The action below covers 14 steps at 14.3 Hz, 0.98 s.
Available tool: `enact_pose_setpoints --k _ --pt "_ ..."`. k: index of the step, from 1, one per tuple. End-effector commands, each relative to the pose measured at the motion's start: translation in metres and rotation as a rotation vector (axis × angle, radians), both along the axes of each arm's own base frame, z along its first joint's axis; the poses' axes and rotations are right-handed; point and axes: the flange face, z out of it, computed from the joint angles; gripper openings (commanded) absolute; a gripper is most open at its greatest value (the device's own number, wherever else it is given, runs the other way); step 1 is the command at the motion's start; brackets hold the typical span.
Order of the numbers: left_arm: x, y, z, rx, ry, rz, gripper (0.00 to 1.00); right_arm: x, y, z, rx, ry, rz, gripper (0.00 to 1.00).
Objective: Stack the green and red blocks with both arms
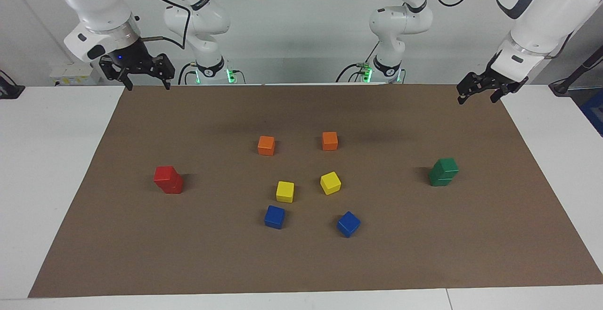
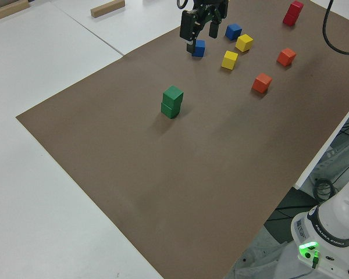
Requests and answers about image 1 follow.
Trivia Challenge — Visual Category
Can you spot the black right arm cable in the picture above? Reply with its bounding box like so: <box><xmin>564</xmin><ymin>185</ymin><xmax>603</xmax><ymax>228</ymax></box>
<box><xmin>123</xmin><ymin>0</ymin><xmax>191</xmax><ymax>50</ymax></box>

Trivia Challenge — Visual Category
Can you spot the white wall socket box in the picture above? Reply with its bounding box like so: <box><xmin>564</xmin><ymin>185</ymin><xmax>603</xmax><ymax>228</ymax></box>
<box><xmin>49</xmin><ymin>63</ymin><xmax>102</xmax><ymax>87</ymax></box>

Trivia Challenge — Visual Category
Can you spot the blue crate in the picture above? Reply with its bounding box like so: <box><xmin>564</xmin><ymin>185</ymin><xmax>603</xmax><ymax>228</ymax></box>
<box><xmin>580</xmin><ymin>89</ymin><xmax>603</xmax><ymax>137</ymax></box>

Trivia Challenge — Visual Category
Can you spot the black stand pole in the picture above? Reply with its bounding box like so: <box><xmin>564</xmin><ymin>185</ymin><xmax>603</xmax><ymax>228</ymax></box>
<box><xmin>549</xmin><ymin>44</ymin><xmax>603</xmax><ymax>97</ymax></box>

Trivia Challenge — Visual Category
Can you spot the blue cube block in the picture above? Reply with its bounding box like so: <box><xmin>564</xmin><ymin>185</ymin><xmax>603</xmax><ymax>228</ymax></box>
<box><xmin>336</xmin><ymin>211</ymin><xmax>361</xmax><ymax>238</ymax></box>
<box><xmin>264</xmin><ymin>205</ymin><xmax>286</xmax><ymax>230</ymax></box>

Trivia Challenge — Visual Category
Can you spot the black clamp base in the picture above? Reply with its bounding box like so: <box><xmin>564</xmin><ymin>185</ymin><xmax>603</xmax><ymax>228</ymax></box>
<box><xmin>0</xmin><ymin>70</ymin><xmax>25</xmax><ymax>99</ymax></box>

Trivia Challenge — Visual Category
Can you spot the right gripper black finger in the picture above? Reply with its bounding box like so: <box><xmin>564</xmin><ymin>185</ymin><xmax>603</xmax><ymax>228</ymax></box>
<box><xmin>99</xmin><ymin>59</ymin><xmax>133</xmax><ymax>90</ymax></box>
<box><xmin>150</xmin><ymin>54</ymin><xmax>176</xmax><ymax>90</ymax></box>

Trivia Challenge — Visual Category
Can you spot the yellow cube block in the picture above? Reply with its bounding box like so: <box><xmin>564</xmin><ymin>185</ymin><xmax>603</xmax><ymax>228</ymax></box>
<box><xmin>320</xmin><ymin>171</ymin><xmax>342</xmax><ymax>196</ymax></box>
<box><xmin>276</xmin><ymin>181</ymin><xmax>295</xmax><ymax>204</ymax></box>

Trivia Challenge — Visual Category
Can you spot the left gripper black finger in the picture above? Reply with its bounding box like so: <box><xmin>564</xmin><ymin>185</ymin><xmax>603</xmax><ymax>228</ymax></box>
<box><xmin>456</xmin><ymin>72</ymin><xmax>489</xmax><ymax>106</ymax></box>
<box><xmin>490</xmin><ymin>87</ymin><xmax>512</xmax><ymax>104</ymax></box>

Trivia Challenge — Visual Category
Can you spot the black base cable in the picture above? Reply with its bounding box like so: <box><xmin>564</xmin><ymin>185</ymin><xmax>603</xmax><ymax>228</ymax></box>
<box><xmin>178</xmin><ymin>62</ymin><xmax>198</xmax><ymax>85</ymax></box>
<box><xmin>335</xmin><ymin>41</ymin><xmax>380</xmax><ymax>83</ymax></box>

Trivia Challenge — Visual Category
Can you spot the brown table mat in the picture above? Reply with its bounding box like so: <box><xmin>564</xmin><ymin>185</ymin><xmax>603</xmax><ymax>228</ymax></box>
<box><xmin>28</xmin><ymin>84</ymin><xmax>603</xmax><ymax>298</ymax></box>

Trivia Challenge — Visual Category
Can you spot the green cube block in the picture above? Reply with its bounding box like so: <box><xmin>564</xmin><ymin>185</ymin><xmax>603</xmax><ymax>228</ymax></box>
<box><xmin>434</xmin><ymin>157</ymin><xmax>460</xmax><ymax>179</ymax></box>
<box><xmin>429</xmin><ymin>169</ymin><xmax>454</xmax><ymax>187</ymax></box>

